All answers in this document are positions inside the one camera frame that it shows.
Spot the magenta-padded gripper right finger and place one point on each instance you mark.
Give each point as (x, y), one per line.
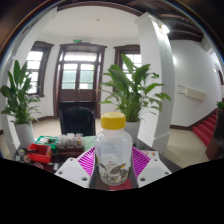
(152, 170)

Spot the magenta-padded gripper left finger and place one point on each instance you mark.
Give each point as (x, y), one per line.
(71, 170)

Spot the yellow-capped clear plastic bottle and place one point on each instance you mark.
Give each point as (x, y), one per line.
(113, 150)

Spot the white printed magazine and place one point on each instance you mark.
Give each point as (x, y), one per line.
(150, 154)

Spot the tea set on dark tray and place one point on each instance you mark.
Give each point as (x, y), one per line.
(70, 141)

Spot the light green book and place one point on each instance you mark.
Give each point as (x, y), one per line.
(89, 143)

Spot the red box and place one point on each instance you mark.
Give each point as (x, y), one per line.
(40, 153)

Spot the green box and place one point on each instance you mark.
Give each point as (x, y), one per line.
(46, 140)

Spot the black chair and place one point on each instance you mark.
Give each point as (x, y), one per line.
(77, 121)

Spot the red carpeted staircase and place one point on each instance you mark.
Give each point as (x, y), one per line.
(206, 128)

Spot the leafy plant in white pot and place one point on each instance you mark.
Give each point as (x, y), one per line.
(18, 100)
(131, 90)

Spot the dark wooden double door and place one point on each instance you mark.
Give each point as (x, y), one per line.
(78, 78)

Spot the dark wooden framed window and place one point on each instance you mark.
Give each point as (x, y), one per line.
(35, 66)
(133, 60)

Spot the green exit sign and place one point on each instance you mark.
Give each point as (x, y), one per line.
(77, 40)

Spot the white wall radiator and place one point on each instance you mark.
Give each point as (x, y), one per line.
(192, 93)

